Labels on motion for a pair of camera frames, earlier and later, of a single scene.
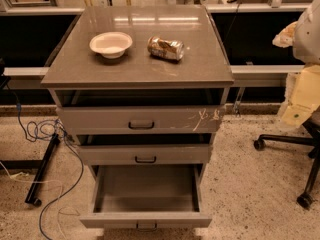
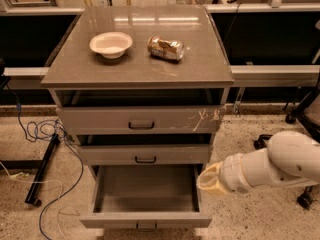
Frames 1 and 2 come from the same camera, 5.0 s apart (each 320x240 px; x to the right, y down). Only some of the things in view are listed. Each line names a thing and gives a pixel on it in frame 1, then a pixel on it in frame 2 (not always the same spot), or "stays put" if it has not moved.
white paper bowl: (111, 44) stays put
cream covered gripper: (308, 37) to (230, 174)
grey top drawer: (139, 120) stays put
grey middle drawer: (141, 155) stays put
